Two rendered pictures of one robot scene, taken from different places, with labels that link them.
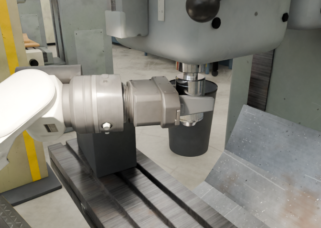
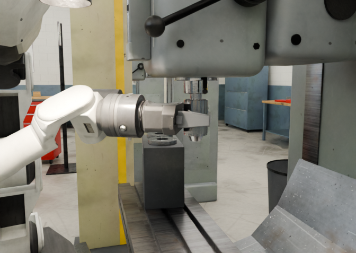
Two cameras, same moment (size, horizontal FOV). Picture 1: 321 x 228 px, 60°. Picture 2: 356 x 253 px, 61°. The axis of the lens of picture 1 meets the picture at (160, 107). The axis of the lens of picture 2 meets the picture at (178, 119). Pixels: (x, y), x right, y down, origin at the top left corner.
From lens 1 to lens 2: 28 cm
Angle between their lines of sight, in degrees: 25
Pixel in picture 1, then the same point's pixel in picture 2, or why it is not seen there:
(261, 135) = (311, 189)
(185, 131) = not seen: hidden behind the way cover
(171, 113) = (167, 119)
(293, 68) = (338, 115)
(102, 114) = (120, 118)
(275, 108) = (326, 160)
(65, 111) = (97, 114)
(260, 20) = (227, 46)
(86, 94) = (111, 103)
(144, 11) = (147, 42)
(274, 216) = not seen: outside the picture
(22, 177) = (111, 237)
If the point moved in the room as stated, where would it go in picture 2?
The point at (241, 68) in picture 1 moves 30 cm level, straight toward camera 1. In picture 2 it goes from (296, 121) to (254, 135)
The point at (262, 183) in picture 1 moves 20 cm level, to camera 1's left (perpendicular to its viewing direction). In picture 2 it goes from (305, 240) to (221, 225)
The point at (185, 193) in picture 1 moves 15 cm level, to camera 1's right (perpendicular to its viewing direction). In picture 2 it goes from (217, 234) to (281, 245)
